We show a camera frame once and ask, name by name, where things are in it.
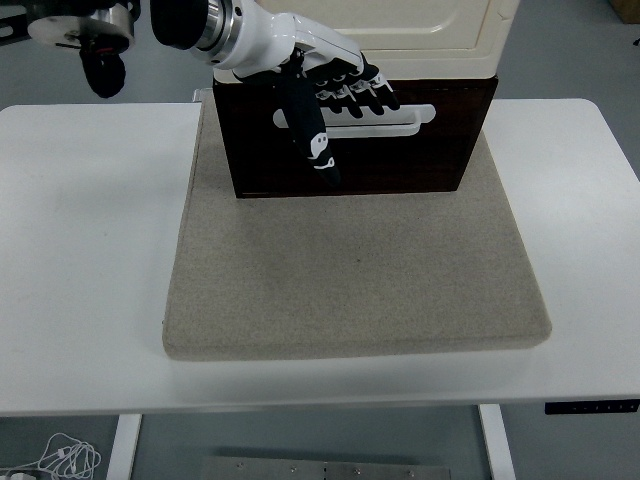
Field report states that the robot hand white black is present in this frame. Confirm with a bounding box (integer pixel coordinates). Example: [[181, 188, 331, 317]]
[[215, 0, 401, 185]]

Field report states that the white drawer handle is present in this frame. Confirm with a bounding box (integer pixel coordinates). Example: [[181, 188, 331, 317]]
[[272, 103, 437, 140]]

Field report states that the dark wooden drawer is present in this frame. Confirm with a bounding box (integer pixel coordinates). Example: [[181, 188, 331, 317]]
[[224, 82, 490, 144]]

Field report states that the cream plastic cabinet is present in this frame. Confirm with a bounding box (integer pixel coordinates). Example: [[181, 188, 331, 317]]
[[213, 0, 521, 84]]

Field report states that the dark wooden drawer case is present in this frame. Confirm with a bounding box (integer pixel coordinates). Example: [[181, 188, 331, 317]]
[[212, 74, 501, 200]]

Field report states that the grey fabric mat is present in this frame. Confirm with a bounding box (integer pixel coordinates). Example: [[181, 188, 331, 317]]
[[162, 97, 554, 361]]

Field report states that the cardboard box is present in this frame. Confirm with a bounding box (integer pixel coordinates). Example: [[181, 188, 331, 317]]
[[610, 0, 640, 24]]

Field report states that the grey metal plate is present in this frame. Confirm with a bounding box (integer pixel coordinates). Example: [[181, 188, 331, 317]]
[[199, 455, 454, 480]]

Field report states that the white table leg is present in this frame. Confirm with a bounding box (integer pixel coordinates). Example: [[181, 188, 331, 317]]
[[105, 413, 144, 480], [477, 403, 516, 480]]

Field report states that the black table control panel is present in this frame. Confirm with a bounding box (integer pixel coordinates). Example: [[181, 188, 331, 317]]
[[543, 399, 640, 416]]

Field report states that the white cable bundle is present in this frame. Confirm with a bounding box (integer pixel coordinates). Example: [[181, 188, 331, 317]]
[[29, 432, 103, 480]]

